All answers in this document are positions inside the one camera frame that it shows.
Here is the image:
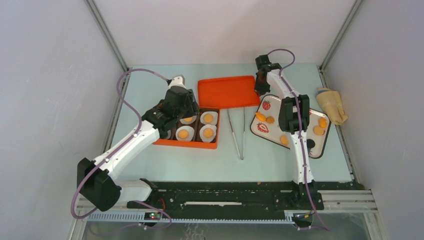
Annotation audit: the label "strawberry pattern tray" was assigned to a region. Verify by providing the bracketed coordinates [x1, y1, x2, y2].
[250, 94, 331, 159]

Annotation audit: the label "black cookie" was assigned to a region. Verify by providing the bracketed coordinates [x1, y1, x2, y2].
[306, 139, 316, 149]

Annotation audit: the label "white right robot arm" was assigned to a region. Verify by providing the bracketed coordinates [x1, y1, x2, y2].
[254, 54, 314, 185]

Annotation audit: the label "yellow cloth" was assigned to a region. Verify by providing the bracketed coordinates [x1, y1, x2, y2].
[316, 88, 348, 126]

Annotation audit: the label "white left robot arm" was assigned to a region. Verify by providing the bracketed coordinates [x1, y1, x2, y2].
[77, 86, 200, 212]

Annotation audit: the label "orange box lid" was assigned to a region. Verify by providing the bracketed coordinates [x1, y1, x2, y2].
[197, 75, 261, 109]

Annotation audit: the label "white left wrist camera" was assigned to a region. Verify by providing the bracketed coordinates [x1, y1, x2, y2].
[166, 75, 186, 89]

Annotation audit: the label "orange cookie box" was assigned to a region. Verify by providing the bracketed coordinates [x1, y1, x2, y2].
[154, 108, 220, 150]

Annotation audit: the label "clear plastic tongs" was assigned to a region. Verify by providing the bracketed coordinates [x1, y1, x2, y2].
[226, 107, 246, 161]

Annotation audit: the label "white paper cup liner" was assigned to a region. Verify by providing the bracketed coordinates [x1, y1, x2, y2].
[199, 124, 217, 143]
[175, 125, 195, 142]
[200, 111, 219, 126]
[180, 115, 197, 125]

